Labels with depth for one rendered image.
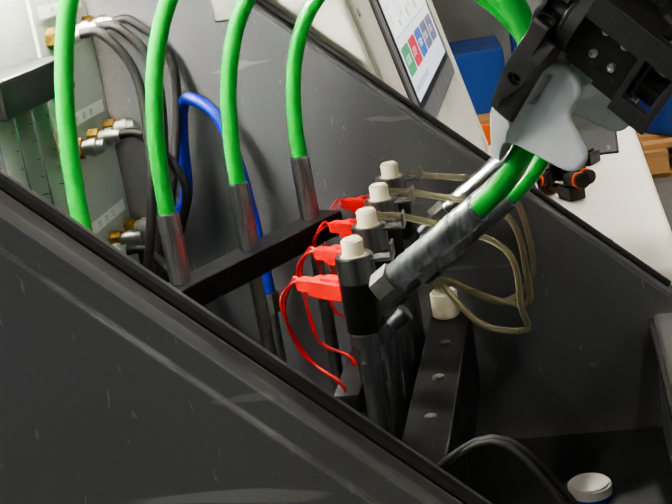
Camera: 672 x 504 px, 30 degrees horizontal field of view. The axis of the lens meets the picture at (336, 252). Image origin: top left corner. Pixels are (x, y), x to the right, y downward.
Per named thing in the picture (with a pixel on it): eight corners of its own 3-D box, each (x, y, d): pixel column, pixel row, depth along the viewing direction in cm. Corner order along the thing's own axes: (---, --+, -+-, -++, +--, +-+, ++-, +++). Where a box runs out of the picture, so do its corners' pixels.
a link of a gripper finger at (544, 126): (533, 230, 71) (611, 119, 64) (455, 163, 72) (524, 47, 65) (560, 206, 73) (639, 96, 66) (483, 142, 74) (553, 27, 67)
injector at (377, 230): (448, 470, 102) (410, 223, 96) (388, 475, 103) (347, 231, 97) (450, 455, 105) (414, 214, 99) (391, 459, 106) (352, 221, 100)
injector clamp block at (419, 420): (473, 650, 93) (445, 465, 89) (342, 656, 95) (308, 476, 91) (490, 448, 125) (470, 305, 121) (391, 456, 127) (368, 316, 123)
